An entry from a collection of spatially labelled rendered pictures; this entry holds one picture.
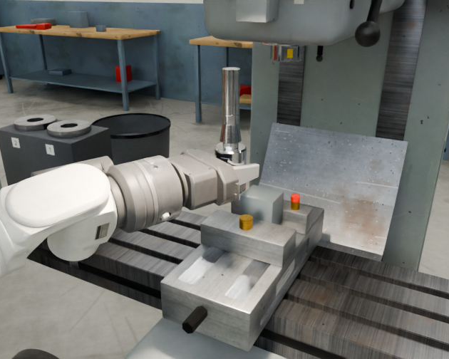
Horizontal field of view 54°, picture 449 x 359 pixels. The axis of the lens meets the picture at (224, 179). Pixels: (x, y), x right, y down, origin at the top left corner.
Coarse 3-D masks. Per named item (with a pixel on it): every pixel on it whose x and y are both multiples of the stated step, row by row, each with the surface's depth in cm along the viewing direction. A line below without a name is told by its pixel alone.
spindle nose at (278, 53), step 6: (276, 48) 63; (282, 48) 62; (288, 48) 62; (294, 48) 62; (300, 48) 63; (270, 54) 65; (276, 54) 63; (282, 54) 63; (294, 54) 63; (300, 54) 63; (276, 60) 64; (282, 60) 63; (288, 60) 63; (294, 60) 63; (300, 60) 64
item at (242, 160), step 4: (216, 156) 63; (244, 156) 63; (224, 160) 62; (228, 160) 62; (232, 160) 62; (236, 160) 62; (240, 160) 63; (244, 160) 63; (232, 164) 62; (236, 164) 62; (240, 164) 63; (244, 164) 64; (244, 184) 65; (240, 188) 64; (244, 188) 65; (240, 192) 65
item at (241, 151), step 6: (240, 144) 65; (216, 150) 63; (222, 150) 62; (228, 150) 62; (234, 150) 62; (240, 150) 62; (246, 150) 63; (222, 156) 62; (228, 156) 62; (234, 156) 62; (240, 156) 62
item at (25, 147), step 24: (24, 120) 97; (48, 120) 97; (72, 120) 97; (0, 144) 97; (24, 144) 93; (48, 144) 90; (72, 144) 88; (96, 144) 94; (24, 168) 96; (48, 168) 93
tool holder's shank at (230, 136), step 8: (224, 72) 59; (232, 72) 58; (224, 80) 59; (232, 80) 59; (224, 88) 59; (232, 88) 59; (224, 96) 60; (232, 96) 60; (224, 104) 60; (232, 104) 60; (224, 112) 61; (232, 112) 61; (224, 120) 61; (232, 120) 61; (224, 128) 62; (232, 128) 61; (224, 136) 62; (232, 136) 62; (240, 136) 63; (224, 144) 63; (232, 144) 62
